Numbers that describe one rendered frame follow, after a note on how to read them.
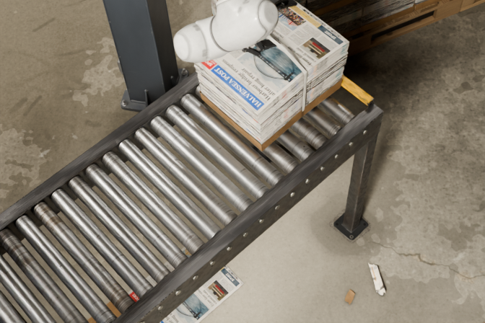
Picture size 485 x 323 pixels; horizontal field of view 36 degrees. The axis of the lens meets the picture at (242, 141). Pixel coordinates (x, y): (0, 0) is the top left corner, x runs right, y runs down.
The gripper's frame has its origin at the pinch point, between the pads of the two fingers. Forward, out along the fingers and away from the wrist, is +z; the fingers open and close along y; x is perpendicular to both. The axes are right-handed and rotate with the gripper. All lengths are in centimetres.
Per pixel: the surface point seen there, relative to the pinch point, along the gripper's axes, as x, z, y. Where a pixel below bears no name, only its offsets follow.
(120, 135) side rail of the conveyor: -22, -29, 52
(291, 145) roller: 18.0, 3.6, 35.2
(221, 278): 9, 17, 117
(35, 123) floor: -105, 8, 124
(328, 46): 10.7, 11.9, 4.0
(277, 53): 2.5, 0.0, 9.6
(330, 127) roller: 21.8, 15.4, 28.4
